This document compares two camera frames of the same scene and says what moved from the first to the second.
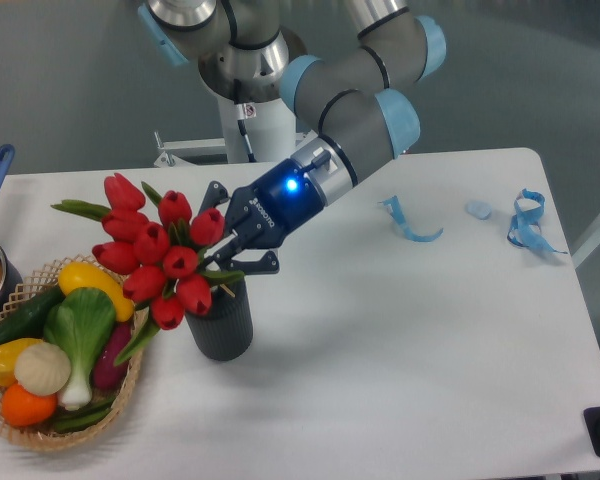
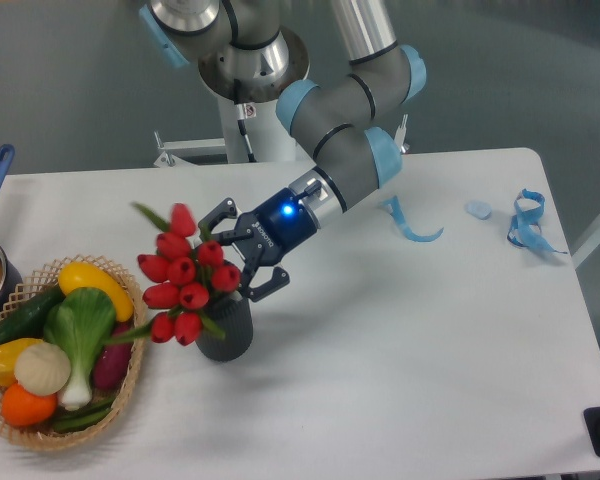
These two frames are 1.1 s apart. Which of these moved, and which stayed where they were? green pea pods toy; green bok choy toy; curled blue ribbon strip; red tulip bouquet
Moved: red tulip bouquet
Stayed: green bok choy toy; curled blue ribbon strip; green pea pods toy
